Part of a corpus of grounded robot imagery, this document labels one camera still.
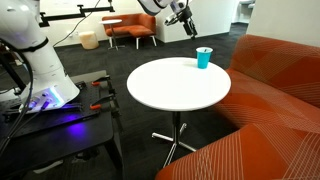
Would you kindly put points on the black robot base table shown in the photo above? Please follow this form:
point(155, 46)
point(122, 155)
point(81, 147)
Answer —
point(34, 151)

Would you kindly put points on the orange-handled clamp far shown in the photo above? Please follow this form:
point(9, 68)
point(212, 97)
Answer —
point(102, 81)

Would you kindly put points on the white round table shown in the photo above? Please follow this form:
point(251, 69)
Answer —
point(177, 85)

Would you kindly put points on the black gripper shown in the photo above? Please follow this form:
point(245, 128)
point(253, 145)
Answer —
point(185, 17)

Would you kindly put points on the small white side table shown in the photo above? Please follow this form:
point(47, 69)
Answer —
point(112, 39)

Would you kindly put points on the beige round stool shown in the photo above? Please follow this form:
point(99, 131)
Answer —
point(89, 40)

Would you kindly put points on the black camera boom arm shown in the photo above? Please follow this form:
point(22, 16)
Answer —
point(81, 14)

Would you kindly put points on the blue plastic cup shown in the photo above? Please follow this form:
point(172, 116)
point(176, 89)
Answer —
point(203, 58)

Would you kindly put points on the orange-handled clamp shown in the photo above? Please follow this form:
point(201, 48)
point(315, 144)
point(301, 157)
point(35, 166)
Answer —
point(98, 104)
point(102, 81)

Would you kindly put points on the small orange background sofa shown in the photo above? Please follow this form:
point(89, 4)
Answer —
point(137, 25)

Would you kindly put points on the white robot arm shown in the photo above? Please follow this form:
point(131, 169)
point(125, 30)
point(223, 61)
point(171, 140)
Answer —
point(20, 30)

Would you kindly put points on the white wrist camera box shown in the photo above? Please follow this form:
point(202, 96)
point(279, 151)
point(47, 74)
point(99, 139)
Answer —
point(177, 6)

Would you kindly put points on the orange-handled clamp near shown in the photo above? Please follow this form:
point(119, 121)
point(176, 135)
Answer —
point(98, 104)

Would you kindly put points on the orange patterned corner sofa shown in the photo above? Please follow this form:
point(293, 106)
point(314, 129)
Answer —
point(274, 101)

